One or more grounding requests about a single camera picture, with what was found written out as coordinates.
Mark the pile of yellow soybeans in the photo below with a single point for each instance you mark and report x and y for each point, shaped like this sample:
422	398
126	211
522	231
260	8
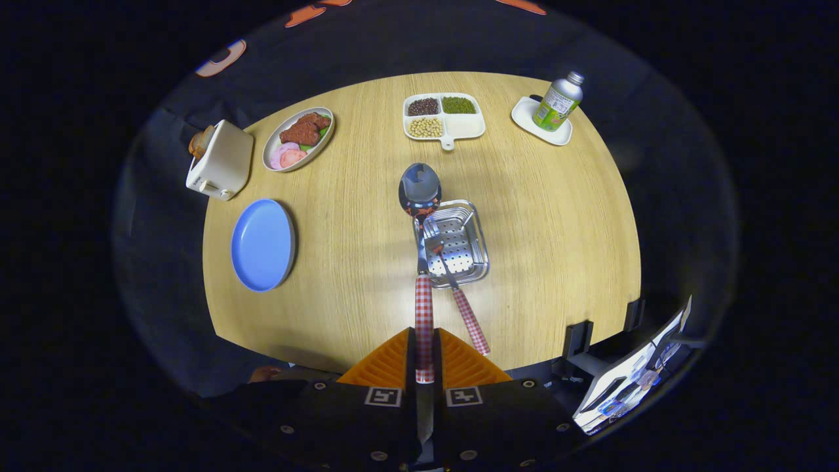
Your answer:
426	127

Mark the pile of green beans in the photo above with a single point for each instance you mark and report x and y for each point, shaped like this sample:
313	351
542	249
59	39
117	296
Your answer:
459	105

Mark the perforated metal basket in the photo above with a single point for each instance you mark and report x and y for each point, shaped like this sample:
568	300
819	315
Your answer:
462	255

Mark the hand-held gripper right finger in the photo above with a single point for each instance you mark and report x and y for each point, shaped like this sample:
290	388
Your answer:
498	419

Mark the brown bread slice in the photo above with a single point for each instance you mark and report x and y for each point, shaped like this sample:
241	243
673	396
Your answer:
200	141

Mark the blue round plate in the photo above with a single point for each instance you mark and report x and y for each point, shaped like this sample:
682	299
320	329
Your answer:
262	246

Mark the pink ham slices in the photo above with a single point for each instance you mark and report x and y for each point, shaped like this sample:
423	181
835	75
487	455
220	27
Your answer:
288	156

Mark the pile of red beans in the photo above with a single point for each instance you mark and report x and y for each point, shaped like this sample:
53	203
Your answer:
423	107

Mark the oval white plate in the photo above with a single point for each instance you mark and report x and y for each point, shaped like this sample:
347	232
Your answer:
314	149

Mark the tilted screen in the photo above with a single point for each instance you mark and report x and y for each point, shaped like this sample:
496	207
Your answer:
623	387

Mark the green label metal bottle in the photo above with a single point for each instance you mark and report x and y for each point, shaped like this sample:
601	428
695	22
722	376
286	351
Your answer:
556	105

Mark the white divided tray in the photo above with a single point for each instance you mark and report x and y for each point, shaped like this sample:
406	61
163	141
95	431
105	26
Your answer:
464	124

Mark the brown meat slices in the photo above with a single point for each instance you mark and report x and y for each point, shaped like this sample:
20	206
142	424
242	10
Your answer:
301	131

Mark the white toaster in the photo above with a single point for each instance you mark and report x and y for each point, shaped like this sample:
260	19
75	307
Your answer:
223	160

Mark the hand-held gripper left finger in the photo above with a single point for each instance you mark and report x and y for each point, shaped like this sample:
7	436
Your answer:
347	419

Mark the small white plate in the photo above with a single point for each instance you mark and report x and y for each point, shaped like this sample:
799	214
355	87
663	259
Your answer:
524	115

